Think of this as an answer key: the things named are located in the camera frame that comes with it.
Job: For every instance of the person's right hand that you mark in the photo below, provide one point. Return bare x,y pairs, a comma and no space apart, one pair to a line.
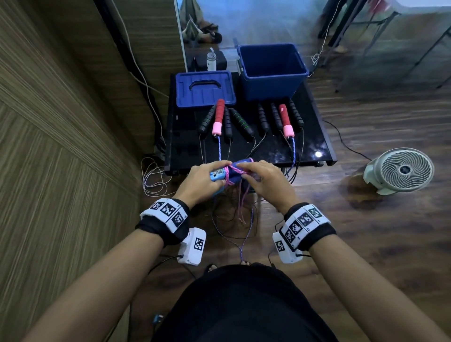
271,185

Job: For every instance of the white water bottle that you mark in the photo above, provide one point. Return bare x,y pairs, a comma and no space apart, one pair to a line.
211,61

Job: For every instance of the black pouch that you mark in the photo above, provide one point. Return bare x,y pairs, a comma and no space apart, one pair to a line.
197,61

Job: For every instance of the person's left hand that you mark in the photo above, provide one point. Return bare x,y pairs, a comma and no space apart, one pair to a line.
197,183

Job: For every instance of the black wristband with marker tags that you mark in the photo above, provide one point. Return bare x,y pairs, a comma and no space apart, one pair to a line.
306,222
165,213

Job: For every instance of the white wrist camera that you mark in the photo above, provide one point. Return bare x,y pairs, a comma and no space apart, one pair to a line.
193,246
285,250

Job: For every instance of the white floor fan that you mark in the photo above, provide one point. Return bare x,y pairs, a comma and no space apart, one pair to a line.
405,171

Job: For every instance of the person's right foot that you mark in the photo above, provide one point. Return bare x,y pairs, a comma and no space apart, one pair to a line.
245,263

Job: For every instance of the person's left forearm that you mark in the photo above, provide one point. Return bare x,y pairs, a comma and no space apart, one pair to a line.
98,289

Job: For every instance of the person's foot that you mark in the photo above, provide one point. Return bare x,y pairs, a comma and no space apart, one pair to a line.
211,267
245,263

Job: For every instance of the person's black clothing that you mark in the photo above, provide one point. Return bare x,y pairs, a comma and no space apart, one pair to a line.
243,310

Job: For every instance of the person's right forearm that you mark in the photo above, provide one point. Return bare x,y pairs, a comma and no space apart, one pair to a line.
366,292

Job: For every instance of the person's left foot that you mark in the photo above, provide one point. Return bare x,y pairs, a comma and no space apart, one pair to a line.
211,267

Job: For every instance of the blue plastic bin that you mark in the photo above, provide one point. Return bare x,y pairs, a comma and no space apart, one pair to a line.
271,88

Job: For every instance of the white folding table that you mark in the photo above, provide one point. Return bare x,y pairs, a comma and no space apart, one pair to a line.
423,5

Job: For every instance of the black glossy low table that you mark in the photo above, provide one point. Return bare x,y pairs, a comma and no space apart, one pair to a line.
183,155

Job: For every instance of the blue bin lid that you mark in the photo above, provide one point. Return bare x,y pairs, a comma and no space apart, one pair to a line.
190,98

